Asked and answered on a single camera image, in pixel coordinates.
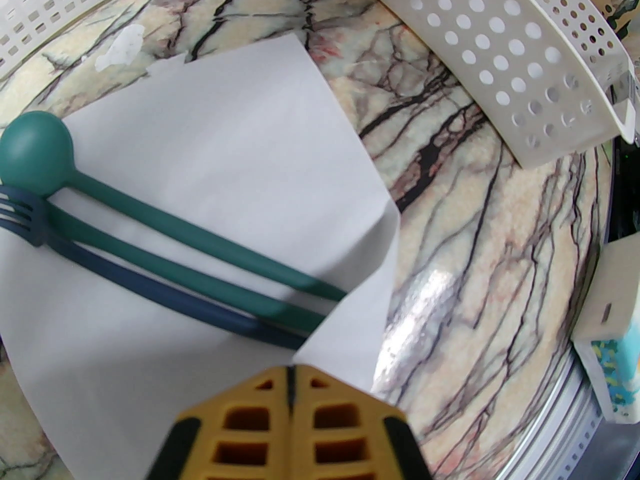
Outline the elephant print tissue pack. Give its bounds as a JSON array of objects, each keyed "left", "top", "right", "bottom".
[{"left": 572, "top": 335, "right": 640, "bottom": 425}]

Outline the teal plastic spoon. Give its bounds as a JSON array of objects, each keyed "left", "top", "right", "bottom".
[{"left": 0, "top": 110, "right": 349, "bottom": 303}]

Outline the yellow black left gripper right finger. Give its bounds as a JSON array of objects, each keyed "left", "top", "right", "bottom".
[{"left": 292, "top": 363, "right": 432, "bottom": 480}]

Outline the teal plastic knife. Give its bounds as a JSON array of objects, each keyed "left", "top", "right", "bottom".
[{"left": 45, "top": 203, "right": 331, "bottom": 334}]

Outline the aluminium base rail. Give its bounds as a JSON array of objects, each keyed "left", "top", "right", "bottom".
[{"left": 520, "top": 353, "right": 608, "bottom": 480}]

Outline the navy plastic fork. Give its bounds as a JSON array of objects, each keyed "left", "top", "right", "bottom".
[{"left": 0, "top": 184, "right": 308, "bottom": 351}]

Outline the white paper napkin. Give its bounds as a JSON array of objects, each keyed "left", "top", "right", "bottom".
[{"left": 0, "top": 33, "right": 402, "bottom": 480}]

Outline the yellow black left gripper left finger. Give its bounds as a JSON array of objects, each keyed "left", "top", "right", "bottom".
[{"left": 145, "top": 365, "right": 294, "bottom": 480}]

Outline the narrow white perforated tray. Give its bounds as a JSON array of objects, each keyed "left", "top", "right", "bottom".
[{"left": 345, "top": 0, "right": 640, "bottom": 169}]

